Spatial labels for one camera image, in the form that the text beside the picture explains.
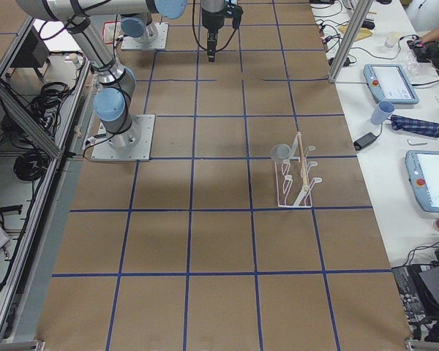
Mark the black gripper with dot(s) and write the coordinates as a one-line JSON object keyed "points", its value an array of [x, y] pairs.
{"points": [[211, 20]]}

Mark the grey plastic cup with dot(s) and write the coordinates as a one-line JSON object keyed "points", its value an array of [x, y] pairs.
{"points": [[280, 152]]}

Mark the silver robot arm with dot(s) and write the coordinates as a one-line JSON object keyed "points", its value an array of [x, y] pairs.
{"points": [[140, 27], [112, 103]]}

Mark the blue cup on side table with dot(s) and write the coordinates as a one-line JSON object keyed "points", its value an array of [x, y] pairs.
{"points": [[383, 110]]}

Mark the wooden rack dowel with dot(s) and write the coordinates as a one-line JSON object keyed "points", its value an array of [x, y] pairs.
{"points": [[304, 175]]}

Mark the upper teach pendant tablet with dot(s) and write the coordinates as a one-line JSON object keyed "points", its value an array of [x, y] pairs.
{"points": [[390, 82]]}

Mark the teach pendant tablet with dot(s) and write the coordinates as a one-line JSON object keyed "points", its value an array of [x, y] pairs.
{"points": [[423, 174], [390, 82]]}

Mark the folded blue plaid umbrella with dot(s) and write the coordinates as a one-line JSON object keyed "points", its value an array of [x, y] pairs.
{"points": [[415, 126]]}

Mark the lower teach pendant tablet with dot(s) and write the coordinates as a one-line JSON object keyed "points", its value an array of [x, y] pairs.
{"points": [[423, 174]]}

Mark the black laptop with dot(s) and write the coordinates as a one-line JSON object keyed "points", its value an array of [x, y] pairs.
{"points": [[437, 289]]}

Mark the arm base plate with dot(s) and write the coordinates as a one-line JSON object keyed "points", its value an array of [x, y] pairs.
{"points": [[133, 145], [129, 44]]}

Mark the white wire cup rack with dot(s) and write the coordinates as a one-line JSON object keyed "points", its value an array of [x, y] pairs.
{"points": [[290, 193]]}

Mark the aluminium frame post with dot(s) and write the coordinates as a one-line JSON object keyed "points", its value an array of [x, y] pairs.
{"points": [[355, 23]]}

